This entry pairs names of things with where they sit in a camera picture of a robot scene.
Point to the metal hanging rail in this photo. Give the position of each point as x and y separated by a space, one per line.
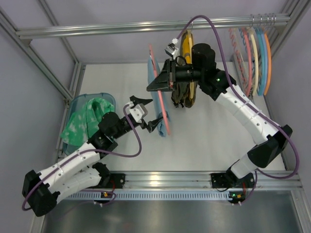
265 20

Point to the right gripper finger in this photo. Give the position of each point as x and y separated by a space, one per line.
157 85
162 73

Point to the pink empty hanger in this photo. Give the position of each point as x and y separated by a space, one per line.
248 49

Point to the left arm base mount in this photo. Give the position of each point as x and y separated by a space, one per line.
116 181

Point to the slotted cable duct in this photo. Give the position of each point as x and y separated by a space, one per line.
157 195

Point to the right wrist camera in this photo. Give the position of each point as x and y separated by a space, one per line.
172 49

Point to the orange empty hanger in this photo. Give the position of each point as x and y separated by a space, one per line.
269 64

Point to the aluminium frame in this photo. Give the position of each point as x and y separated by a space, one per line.
289 98
36 75

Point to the cream empty hanger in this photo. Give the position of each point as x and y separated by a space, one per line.
256 60

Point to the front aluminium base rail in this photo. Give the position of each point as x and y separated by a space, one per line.
201 180

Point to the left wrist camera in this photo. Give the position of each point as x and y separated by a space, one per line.
138 112

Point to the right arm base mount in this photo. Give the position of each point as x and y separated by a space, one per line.
221 181

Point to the teal plastic basket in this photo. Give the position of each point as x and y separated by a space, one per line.
75 105

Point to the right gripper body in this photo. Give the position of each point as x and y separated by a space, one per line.
172 74

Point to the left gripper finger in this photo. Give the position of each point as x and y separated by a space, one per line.
137 101
151 125

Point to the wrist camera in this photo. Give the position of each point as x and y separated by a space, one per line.
138 112
172 49

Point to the camouflage yellow trousers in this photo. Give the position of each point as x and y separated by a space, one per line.
180 94

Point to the teal empty hanger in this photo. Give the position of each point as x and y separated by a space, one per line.
261 60

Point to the aluminium frame right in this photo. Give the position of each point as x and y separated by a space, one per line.
289 98

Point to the pink clothes hanger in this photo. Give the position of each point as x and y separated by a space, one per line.
167 123

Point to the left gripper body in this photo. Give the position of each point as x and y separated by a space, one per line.
145 119

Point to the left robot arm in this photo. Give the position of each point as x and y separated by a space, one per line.
82 169

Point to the aluminium frame left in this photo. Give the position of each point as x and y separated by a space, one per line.
36 75

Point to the light blue trousers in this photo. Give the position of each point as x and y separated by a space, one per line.
161 127

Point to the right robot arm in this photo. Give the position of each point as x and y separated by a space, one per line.
269 137

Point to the coloured spiral hanger rack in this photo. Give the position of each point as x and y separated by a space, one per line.
237 54

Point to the green tie-dye garment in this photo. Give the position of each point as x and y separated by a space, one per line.
83 124

